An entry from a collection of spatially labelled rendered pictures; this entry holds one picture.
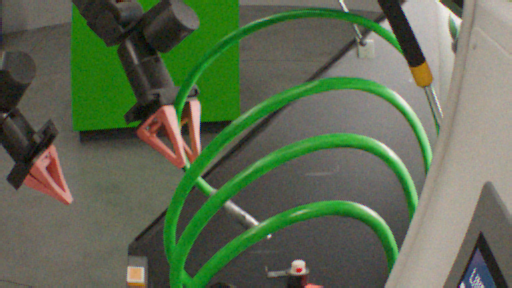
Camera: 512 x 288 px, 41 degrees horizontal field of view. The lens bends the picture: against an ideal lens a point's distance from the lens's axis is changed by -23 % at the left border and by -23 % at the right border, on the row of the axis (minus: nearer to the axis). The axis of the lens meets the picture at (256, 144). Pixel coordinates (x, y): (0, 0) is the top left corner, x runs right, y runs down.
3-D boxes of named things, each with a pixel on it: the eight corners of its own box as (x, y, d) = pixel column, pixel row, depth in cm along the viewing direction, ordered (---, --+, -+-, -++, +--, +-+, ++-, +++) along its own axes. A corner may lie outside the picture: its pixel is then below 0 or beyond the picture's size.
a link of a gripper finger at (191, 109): (224, 148, 113) (193, 87, 116) (188, 155, 108) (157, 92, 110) (193, 174, 117) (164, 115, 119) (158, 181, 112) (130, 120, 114)
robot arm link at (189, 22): (121, 15, 122) (93, 21, 115) (171, -29, 117) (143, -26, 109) (155, 72, 121) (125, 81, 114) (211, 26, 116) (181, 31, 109)
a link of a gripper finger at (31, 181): (78, 193, 95) (34, 140, 93) (55, 223, 98) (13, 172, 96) (95, 171, 101) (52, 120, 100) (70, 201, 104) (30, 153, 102)
